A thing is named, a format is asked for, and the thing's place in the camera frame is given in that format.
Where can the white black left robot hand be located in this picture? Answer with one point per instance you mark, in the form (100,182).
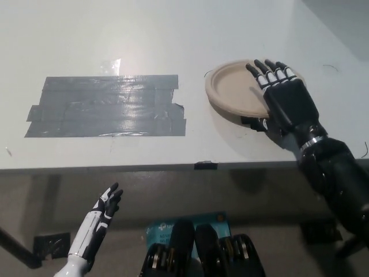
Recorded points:
(95,225)

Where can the teal router box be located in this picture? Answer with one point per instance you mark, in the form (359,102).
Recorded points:
(161,229)

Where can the black metal bar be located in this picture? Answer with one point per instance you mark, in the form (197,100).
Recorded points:
(17,248)

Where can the gray duct tape patch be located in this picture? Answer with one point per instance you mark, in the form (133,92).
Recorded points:
(109,109)

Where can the stack of beige paper plates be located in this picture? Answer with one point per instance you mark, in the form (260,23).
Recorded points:
(230,86)

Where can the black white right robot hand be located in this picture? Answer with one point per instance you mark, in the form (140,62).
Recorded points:
(291,101)

